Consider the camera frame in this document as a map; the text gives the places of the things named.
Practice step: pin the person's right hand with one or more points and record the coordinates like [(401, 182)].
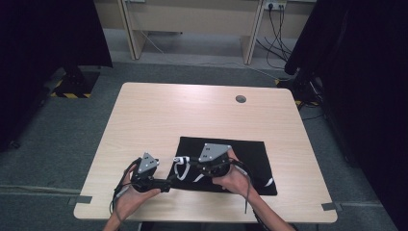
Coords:
[(235, 181)]

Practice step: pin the black stand base hazard tape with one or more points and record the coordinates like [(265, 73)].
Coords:
[(75, 85), (301, 91)]

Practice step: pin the white power strip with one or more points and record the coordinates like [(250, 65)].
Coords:
[(275, 4)]

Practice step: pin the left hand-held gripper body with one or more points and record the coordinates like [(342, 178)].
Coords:
[(144, 178)]

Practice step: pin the grey floor tape piece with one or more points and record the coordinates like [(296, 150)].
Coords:
[(79, 200), (331, 206)]

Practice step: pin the person's left hand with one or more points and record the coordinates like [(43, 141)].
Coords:
[(128, 202)]

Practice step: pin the beige wooden desk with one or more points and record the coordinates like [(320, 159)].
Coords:
[(192, 16)]

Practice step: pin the black curtain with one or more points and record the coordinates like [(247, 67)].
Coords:
[(369, 80), (38, 64)]

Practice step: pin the grey round table grommet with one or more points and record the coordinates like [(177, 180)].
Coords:
[(241, 99)]

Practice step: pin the black white-trimmed tank top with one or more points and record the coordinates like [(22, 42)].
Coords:
[(256, 163)]

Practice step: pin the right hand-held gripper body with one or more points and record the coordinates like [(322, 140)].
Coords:
[(213, 163)]

